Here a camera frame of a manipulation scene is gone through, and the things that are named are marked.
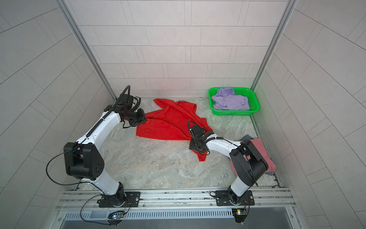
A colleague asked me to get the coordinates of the red t-shirt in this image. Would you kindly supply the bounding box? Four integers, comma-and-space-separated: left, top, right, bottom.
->
135, 98, 214, 162

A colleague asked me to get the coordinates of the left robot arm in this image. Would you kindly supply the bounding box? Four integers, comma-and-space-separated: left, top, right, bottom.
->
63, 85, 147, 207

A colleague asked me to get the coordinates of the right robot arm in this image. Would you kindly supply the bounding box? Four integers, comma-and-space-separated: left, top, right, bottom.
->
187, 121, 269, 205

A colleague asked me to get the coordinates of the green plastic basket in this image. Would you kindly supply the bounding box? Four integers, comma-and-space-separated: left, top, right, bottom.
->
208, 87, 260, 116

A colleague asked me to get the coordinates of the purple t-shirt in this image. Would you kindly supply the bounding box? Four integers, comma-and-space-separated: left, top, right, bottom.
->
211, 87, 250, 111

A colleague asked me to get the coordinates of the pink folded t-shirt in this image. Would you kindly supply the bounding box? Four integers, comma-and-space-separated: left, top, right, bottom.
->
229, 138, 276, 179

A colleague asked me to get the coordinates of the ventilation grille strip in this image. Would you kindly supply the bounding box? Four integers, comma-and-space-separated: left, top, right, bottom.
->
64, 209, 234, 221

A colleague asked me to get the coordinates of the right circuit board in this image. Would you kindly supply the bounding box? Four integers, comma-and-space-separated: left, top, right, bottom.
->
232, 209, 248, 223

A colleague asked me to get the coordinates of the circuit board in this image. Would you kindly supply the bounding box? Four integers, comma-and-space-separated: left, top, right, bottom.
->
232, 209, 248, 223
108, 210, 125, 220

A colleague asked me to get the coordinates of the left circuit board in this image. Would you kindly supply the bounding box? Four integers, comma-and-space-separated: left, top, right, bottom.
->
108, 210, 125, 220

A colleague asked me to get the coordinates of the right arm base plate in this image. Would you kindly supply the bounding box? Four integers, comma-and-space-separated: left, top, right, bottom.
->
209, 190, 255, 206

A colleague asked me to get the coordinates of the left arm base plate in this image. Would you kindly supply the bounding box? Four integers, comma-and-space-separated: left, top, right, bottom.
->
97, 192, 141, 208

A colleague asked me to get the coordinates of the left black cable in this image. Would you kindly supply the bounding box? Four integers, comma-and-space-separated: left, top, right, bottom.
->
45, 145, 126, 225

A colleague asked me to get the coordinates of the aluminium mounting rail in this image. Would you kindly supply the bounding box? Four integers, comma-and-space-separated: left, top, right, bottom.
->
56, 187, 296, 210

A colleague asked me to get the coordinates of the left corner metal post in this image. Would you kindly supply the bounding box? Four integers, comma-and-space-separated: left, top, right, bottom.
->
55, 0, 116, 101

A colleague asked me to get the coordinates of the corner metal post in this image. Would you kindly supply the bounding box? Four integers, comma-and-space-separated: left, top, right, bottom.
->
251, 0, 297, 91
55, 0, 116, 101

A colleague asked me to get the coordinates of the right corner metal post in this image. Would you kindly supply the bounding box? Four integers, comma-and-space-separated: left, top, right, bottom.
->
251, 0, 297, 91

